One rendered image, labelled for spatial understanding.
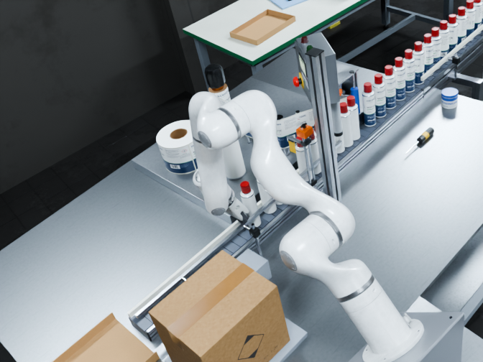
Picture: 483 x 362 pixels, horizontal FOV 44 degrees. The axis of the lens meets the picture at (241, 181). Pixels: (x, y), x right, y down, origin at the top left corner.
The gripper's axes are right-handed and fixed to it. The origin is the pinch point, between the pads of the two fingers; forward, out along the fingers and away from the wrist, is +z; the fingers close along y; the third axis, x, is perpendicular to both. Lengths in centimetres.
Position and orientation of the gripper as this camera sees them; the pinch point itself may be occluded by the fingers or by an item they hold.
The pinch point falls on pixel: (242, 219)
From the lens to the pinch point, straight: 219.8
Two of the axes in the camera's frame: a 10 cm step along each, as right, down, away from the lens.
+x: -5.9, 7.8, -2.1
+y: -6.9, -3.5, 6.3
